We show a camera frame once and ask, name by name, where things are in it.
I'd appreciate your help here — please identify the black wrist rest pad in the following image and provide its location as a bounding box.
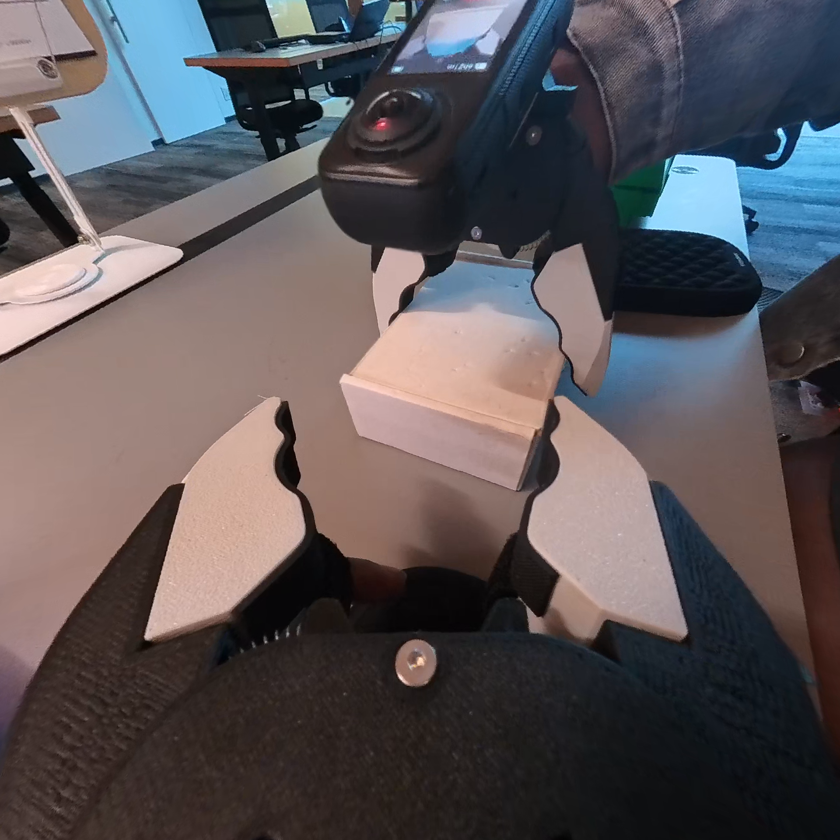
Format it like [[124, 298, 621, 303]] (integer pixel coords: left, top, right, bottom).
[[613, 227, 764, 318]]

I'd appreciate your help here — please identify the person's grey jacket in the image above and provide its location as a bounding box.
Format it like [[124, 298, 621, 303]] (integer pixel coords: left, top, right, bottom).
[[759, 252, 840, 454]]

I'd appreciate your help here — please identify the black office chair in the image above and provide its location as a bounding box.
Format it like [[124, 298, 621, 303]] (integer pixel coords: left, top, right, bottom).
[[722, 121, 805, 173], [197, 0, 324, 135]]

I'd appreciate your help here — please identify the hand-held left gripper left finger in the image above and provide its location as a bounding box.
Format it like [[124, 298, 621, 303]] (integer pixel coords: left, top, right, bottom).
[[143, 396, 311, 644]]

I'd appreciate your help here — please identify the wooden top office desk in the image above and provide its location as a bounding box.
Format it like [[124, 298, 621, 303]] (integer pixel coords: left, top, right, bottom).
[[184, 29, 421, 163]]

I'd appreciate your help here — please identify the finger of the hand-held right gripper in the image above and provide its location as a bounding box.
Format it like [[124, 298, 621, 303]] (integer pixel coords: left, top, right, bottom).
[[370, 244, 460, 330], [530, 241, 616, 399]]

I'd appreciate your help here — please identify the white office desk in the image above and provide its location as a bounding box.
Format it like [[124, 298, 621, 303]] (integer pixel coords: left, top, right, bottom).
[[646, 154, 754, 263]]

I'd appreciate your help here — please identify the white cardboard mailer box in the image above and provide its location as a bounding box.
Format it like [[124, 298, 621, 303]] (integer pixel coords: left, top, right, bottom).
[[340, 256, 568, 493]]

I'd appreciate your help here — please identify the instruction sheet on stand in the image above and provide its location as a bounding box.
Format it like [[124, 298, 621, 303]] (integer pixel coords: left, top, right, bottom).
[[0, 0, 110, 111]]

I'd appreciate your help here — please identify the white stand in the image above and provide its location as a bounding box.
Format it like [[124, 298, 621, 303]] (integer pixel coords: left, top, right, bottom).
[[0, 105, 186, 358]]

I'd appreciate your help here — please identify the person's right forearm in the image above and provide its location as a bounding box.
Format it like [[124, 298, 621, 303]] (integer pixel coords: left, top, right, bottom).
[[567, 0, 840, 188]]

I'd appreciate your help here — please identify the printed instruction sheet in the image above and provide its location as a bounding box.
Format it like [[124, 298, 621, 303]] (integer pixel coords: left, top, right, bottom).
[[0, 0, 98, 99]]

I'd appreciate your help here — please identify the dark laptop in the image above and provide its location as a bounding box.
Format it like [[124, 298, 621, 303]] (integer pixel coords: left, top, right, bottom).
[[307, 0, 392, 46]]

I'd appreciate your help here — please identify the person's left hand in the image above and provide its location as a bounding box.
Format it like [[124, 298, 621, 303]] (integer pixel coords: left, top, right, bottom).
[[348, 558, 409, 602]]

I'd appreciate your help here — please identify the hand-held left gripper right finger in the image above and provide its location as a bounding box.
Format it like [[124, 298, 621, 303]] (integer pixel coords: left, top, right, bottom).
[[524, 395, 690, 649]]

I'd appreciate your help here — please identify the green plastic bin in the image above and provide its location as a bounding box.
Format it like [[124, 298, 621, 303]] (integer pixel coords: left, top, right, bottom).
[[609, 156, 676, 225]]

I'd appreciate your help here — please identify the grey desk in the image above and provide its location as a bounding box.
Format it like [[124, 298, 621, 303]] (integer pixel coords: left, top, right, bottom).
[[0, 136, 821, 736]]

